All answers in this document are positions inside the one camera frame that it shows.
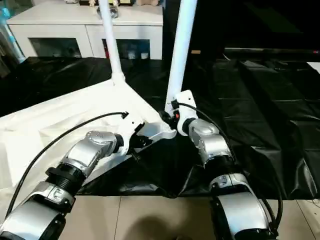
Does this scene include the white plastic table leg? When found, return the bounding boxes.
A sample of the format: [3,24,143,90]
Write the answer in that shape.
[98,0,126,87]
[164,0,199,116]

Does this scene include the white plastic table top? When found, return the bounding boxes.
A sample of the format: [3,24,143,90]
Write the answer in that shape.
[0,77,177,216]

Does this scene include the black plastic mat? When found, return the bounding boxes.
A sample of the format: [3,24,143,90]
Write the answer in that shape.
[0,56,320,201]

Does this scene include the black parts in clear bag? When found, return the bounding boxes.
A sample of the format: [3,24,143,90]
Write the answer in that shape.
[109,4,121,20]

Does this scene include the black draped furniture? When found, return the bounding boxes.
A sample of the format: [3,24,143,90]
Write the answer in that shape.
[162,0,320,61]

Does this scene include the white sideboard cabinet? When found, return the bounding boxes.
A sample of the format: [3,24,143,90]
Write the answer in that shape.
[6,3,165,61]

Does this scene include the blue white plastic package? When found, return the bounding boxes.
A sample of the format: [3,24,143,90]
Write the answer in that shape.
[0,7,27,61]

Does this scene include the grey curtain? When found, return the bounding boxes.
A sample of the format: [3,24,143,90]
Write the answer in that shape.
[0,32,12,76]

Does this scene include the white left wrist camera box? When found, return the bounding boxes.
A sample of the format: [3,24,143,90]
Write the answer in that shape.
[117,113,146,157]

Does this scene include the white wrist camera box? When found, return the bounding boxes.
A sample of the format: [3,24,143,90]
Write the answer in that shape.
[171,89,199,137]
[117,113,146,157]

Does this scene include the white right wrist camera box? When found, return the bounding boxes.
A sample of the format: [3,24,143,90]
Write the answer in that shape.
[171,89,199,137]

